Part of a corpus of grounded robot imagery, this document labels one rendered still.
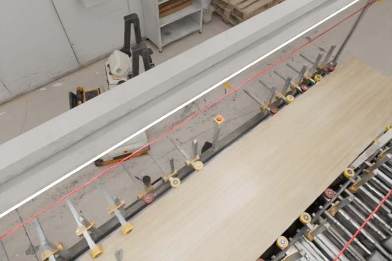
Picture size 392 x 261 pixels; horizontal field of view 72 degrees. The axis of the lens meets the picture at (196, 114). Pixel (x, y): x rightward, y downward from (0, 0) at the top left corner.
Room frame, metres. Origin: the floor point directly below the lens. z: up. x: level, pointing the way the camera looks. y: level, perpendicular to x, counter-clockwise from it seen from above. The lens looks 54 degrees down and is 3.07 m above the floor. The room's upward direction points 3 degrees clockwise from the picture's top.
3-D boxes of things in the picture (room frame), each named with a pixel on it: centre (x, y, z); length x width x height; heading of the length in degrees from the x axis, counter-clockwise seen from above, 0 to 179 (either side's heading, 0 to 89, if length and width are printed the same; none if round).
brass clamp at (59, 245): (0.30, 0.95, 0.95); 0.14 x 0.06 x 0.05; 132
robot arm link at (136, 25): (2.12, 0.60, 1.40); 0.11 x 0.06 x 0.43; 21
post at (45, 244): (0.32, 0.93, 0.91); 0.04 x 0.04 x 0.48; 42
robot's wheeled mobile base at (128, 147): (1.75, 0.95, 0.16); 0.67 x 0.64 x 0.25; 111
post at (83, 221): (0.48, 0.75, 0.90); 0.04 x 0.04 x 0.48; 42
